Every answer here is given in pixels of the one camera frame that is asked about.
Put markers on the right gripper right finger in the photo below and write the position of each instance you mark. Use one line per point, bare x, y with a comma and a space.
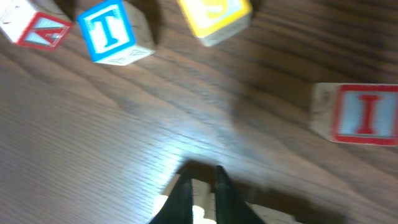
230, 208

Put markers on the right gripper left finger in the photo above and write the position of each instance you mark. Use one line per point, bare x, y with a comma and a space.
177, 209

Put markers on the blue L block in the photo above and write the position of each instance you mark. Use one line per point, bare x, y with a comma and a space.
203, 200

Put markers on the green R block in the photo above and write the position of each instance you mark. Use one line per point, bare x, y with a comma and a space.
271, 216

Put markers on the red I block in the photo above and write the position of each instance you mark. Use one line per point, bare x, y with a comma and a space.
355, 113

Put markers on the blue T block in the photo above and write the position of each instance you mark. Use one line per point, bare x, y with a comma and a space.
116, 33

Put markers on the yellow S block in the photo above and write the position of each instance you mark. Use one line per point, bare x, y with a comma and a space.
213, 21

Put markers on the tan block red side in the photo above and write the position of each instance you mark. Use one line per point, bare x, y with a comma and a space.
37, 24

